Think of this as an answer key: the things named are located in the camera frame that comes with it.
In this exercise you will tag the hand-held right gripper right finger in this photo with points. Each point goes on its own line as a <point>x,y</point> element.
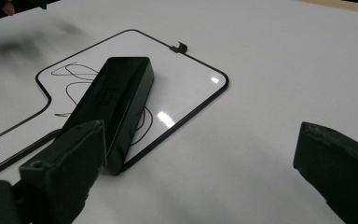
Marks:
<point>341,168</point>

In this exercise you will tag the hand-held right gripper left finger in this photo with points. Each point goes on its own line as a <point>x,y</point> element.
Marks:
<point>65,168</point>

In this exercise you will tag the black whiteboard eraser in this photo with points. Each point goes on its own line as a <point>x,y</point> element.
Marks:
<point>118,93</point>

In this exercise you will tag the small black-framed whiteboard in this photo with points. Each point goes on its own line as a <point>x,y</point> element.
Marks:
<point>186,81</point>

